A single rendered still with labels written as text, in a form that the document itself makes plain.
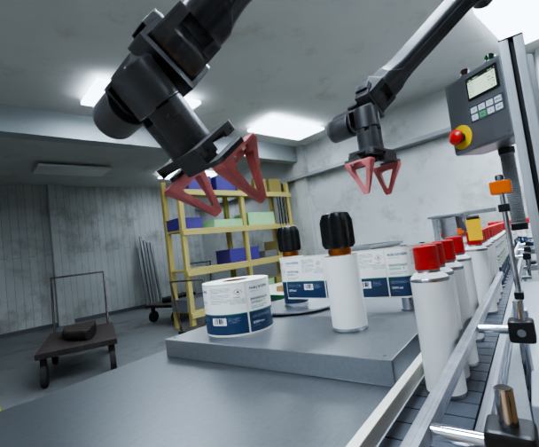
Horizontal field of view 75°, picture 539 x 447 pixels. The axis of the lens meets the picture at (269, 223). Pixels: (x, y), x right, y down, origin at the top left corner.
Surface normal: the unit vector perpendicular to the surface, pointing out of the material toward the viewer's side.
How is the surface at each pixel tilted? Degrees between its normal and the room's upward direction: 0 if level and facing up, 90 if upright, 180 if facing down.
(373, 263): 90
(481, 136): 90
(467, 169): 90
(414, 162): 90
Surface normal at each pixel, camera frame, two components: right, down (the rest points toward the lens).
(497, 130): -0.94, 0.10
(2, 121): 0.66, -0.13
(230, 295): -0.01, -0.07
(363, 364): -0.60, 0.02
